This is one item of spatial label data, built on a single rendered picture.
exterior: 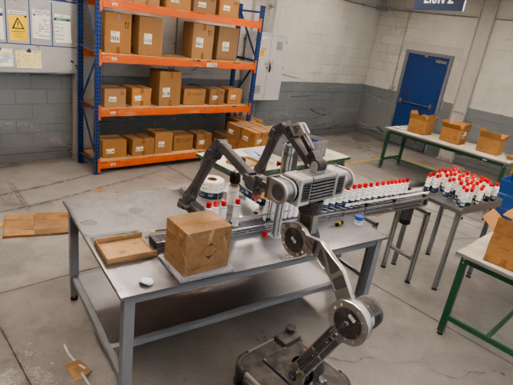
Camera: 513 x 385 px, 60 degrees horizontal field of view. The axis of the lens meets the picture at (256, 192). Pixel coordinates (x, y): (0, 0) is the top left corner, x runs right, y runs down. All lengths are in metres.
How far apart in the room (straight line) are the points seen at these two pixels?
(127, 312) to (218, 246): 0.61
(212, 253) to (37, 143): 4.76
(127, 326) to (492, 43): 9.18
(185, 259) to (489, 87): 8.67
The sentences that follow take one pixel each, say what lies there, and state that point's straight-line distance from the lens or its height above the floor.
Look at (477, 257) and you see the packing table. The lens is 3.85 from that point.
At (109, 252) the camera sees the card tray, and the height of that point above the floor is 0.83.
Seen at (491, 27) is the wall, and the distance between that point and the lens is 10.37.
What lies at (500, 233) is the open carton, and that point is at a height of 1.03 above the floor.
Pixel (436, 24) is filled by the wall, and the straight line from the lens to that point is 10.94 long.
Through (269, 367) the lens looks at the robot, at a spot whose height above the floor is 0.24.
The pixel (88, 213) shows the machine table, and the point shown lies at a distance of 3.32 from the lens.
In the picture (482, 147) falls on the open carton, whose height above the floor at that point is 0.85.
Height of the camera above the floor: 2.22
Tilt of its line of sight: 21 degrees down
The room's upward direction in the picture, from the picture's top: 8 degrees clockwise
